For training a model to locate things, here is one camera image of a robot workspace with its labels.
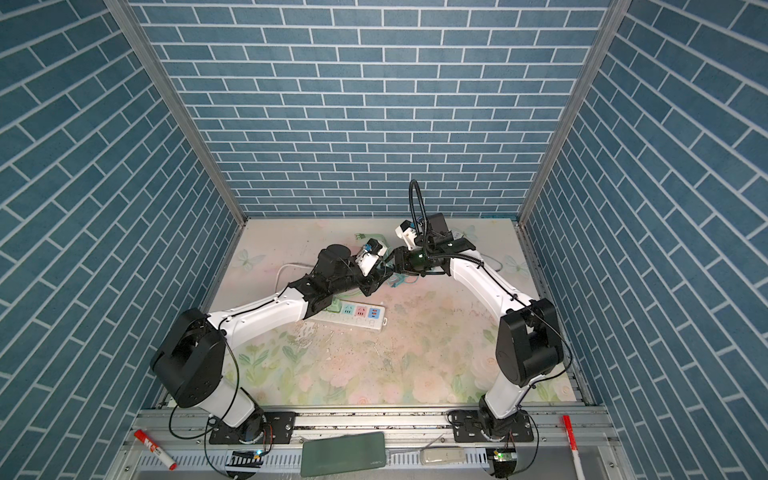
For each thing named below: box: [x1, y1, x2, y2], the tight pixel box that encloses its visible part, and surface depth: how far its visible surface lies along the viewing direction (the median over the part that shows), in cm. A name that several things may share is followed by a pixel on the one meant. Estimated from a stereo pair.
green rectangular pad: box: [300, 432, 387, 477], surface depth 72 cm
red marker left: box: [134, 429, 178, 471], surface depth 71 cm
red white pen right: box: [562, 414, 586, 480], surface depth 72 cm
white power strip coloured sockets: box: [304, 300, 387, 331], surface depth 93 cm
